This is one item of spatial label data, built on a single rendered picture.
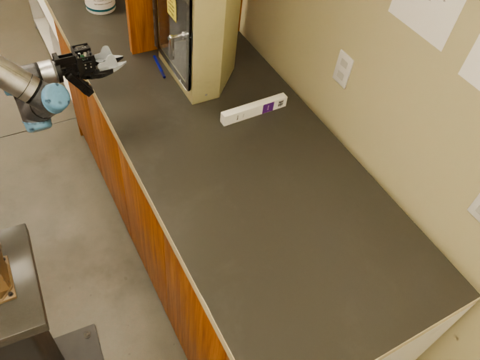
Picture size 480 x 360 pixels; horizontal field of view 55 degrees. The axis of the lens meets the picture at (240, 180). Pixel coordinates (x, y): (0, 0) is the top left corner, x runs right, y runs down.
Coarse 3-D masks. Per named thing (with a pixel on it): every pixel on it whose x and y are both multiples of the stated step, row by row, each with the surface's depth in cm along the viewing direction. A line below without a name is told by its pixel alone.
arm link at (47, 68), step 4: (44, 60) 137; (48, 60) 137; (40, 64) 135; (44, 64) 135; (48, 64) 135; (52, 64) 136; (40, 68) 134; (44, 68) 135; (48, 68) 135; (52, 68) 136; (44, 72) 135; (48, 72) 135; (52, 72) 136; (56, 72) 137; (44, 76) 135; (48, 76) 135; (52, 76) 136; (56, 76) 137; (44, 80) 136; (48, 80) 136; (52, 80) 137; (56, 80) 137
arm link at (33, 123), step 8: (16, 104) 135; (24, 104) 132; (24, 112) 132; (32, 112) 129; (24, 120) 134; (32, 120) 133; (40, 120) 133; (48, 120) 136; (32, 128) 134; (40, 128) 134; (48, 128) 139
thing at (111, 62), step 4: (108, 56) 142; (112, 56) 142; (108, 60) 142; (112, 60) 143; (100, 64) 142; (104, 64) 143; (108, 64) 144; (112, 64) 144; (116, 64) 145; (120, 64) 146; (100, 68) 143; (104, 68) 144; (108, 68) 144; (112, 68) 144; (116, 68) 145
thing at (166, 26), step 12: (156, 0) 165; (180, 0) 145; (156, 12) 169; (180, 12) 148; (156, 24) 173; (168, 24) 162; (180, 24) 152; (168, 48) 170; (180, 48) 159; (168, 60) 174; (180, 60) 162; (180, 72) 166
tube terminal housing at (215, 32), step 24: (192, 0) 140; (216, 0) 143; (240, 0) 164; (192, 24) 146; (216, 24) 149; (216, 48) 156; (192, 72) 159; (216, 72) 164; (192, 96) 167; (216, 96) 173
